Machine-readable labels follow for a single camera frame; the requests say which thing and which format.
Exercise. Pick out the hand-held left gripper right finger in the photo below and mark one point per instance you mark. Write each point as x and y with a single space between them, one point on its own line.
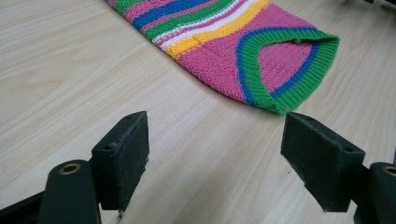
320 158

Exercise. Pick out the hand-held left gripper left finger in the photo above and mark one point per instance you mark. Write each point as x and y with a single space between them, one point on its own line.
123 161

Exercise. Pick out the striped knitted sweater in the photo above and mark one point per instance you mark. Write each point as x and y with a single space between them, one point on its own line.
218 53

